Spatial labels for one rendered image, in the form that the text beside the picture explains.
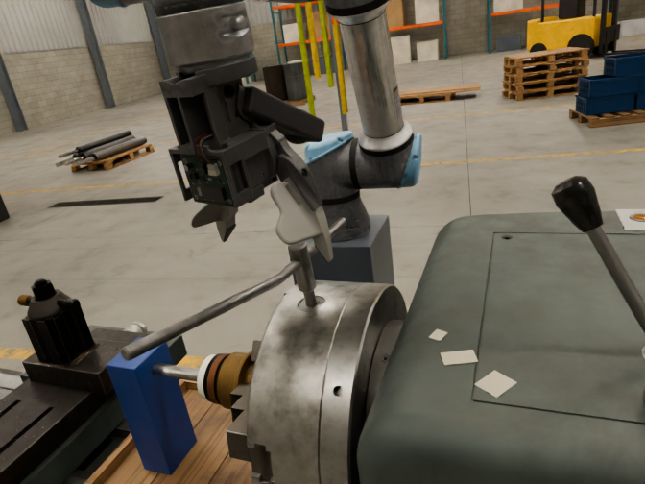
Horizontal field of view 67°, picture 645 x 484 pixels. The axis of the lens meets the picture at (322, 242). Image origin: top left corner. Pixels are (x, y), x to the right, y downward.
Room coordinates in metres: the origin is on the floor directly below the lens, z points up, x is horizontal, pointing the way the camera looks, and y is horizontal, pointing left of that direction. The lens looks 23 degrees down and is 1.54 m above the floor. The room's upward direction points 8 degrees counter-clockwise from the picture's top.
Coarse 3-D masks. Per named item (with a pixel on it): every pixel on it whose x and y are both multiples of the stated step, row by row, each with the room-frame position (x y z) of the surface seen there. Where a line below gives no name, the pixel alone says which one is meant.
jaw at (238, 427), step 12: (240, 384) 0.57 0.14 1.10; (240, 396) 0.54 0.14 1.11; (240, 408) 0.51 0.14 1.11; (240, 420) 0.48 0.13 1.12; (228, 432) 0.46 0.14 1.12; (240, 432) 0.46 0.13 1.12; (228, 444) 0.46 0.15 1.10; (240, 444) 0.46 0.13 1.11; (240, 456) 0.45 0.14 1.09; (252, 456) 0.43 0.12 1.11; (264, 456) 0.43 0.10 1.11; (252, 468) 0.43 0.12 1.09; (264, 468) 0.43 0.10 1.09
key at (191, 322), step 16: (336, 224) 0.59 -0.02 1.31; (288, 272) 0.50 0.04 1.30; (256, 288) 0.46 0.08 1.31; (272, 288) 0.48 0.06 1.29; (224, 304) 0.42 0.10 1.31; (240, 304) 0.44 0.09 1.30; (192, 320) 0.39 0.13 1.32; (208, 320) 0.41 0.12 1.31; (160, 336) 0.36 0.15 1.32; (176, 336) 0.37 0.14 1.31; (128, 352) 0.34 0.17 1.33; (144, 352) 0.35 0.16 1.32
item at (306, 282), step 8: (296, 248) 0.52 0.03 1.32; (304, 248) 0.52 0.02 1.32; (296, 256) 0.52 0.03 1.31; (304, 256) 0.52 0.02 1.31; (304, 264) 0.52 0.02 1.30; (296, 272) 0.52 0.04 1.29; (304, 272) 0.52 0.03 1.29; (312, 272) 0.53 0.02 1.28; (304, 280) 0.52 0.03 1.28; (312, 280) 0.53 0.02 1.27; (304, 288) 0.52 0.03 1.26; (312, 288) 0.52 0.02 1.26; (304, 296) 0.53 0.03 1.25; (312, 296) 0.53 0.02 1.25; (312, 304) 0.53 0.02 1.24
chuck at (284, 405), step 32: (320, 288) 0.57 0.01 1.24; (352, 288) 0.56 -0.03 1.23; (288, 320) 0.51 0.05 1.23; (320, 320) 0.50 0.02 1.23; (288, 352) 0.47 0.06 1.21; (320, 352) 0.46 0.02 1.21; (256, 384) 0.46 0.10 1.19; (288, 384) 0.45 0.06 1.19; (320, 384) 0.43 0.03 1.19; (256, 416) 0.44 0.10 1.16; (288, 416) 0.43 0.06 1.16; (320, 416) 0.41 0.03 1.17; (288, 448) 0.41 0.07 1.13; (256, 480) 0.42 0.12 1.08; (288, 480) 0.40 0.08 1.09; (320, 480) 0.39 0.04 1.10
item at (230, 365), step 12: (216, 360) 0.62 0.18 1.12; (228, 360) 0.61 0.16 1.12; (240, 360) 0.60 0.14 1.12; (204, 372) 0.61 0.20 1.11; (216, 372) 0.60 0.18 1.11; (228, 372) 0.59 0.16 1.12; (240, 372) 0.58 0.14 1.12; (204, 384) 0.59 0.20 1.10; (216, 384) 0.59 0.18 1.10; (228, 384) 0.58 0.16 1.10; (216, 396) 0.59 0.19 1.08; (228, 396) 0.57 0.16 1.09; (228, 408) 0.58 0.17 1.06
